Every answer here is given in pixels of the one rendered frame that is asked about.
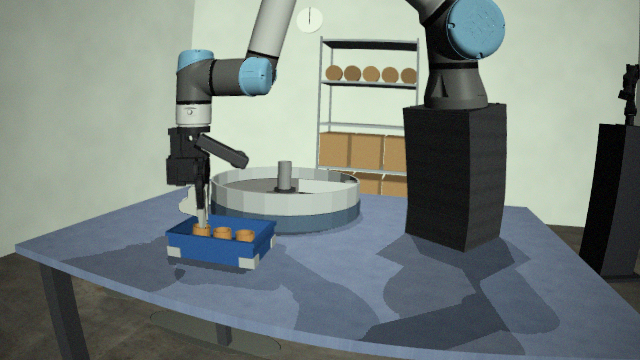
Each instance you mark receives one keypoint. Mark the bronze bushing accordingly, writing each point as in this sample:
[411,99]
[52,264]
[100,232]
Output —
[201,231]
[222,232]
[245,235]

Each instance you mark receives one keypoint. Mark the blue crate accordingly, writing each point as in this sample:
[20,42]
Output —
[219,250]

